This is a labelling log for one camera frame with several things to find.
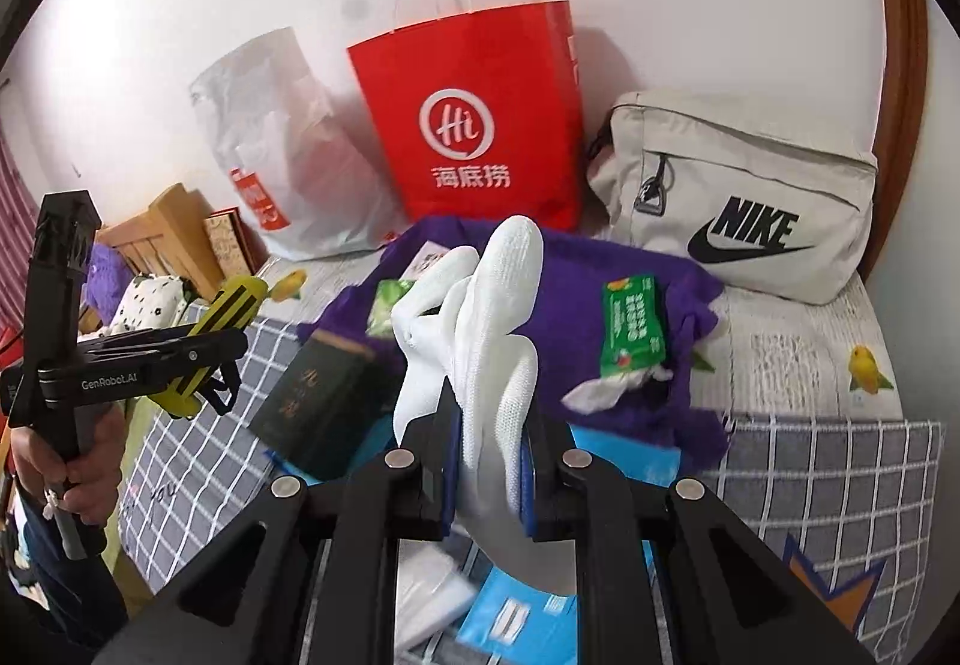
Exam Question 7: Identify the light green tissue packet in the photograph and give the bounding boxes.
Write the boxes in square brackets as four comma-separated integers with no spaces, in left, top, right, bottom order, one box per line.
[366,278,413,340]

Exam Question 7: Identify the white knit gloves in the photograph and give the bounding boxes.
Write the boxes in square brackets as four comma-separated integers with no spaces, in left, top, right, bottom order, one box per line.
[391,216,544,516]

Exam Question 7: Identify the yellow adidas pouch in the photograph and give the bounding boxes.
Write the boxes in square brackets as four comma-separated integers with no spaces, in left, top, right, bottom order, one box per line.
[149,275,268,420]

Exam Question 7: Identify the green wet wipes packet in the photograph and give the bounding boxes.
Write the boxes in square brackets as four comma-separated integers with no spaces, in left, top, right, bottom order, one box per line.
[601,275,667,378]

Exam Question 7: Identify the white tissue ball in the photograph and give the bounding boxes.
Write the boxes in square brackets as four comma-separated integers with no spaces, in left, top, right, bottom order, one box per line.
[562,364,674,415]

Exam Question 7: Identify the left hand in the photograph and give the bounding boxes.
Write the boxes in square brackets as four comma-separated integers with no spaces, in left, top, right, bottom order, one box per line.
[10,405,127,527]

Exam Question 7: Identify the white dotted plush toy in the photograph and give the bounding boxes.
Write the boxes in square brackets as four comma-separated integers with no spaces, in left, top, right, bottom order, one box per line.
[107,275,187,335]

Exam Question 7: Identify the dark green tin box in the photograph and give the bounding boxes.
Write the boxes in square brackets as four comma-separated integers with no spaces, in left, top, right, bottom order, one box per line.
[249,330,397,481]

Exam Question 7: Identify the blue tissue pack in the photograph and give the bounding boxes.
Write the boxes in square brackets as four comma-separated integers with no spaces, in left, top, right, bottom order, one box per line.
[455,426,682,663]

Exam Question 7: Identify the purple towel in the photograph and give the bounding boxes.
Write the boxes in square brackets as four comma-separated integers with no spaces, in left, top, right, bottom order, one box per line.
[296,216,729,472]

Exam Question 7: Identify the wooden furniture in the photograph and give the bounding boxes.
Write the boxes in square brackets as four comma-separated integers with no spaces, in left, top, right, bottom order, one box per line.
[96,182,224,301]

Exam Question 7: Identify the patterned small box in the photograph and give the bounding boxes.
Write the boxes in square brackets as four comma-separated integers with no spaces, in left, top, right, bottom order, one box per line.
[203,206,263,278]

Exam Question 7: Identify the white red tissue packet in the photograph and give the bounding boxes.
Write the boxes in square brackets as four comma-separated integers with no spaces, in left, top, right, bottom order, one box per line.
[400,241,449,283]

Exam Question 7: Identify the fruit print bed sheet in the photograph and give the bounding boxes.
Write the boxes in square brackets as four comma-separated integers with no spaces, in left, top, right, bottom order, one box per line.
[254,250,907,423]

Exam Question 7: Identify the grey checked quilt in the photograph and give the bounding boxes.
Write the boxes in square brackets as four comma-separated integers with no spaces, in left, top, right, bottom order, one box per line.
[117,317,942,663]

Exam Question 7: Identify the white Miniso plastic bag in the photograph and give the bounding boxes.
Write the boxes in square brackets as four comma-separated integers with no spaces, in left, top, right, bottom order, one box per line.
[189,28,405,260]

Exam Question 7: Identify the red paper Hi bag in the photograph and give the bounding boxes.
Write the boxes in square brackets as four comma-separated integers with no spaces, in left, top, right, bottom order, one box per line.
[348,0,586,231]

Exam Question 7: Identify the beige Nike bag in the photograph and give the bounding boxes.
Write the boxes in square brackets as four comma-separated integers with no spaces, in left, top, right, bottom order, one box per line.
[587,89,878,304]

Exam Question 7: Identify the wooden bed headboard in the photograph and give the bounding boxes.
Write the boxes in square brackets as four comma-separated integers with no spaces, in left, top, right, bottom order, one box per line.
[859,0,929,280]

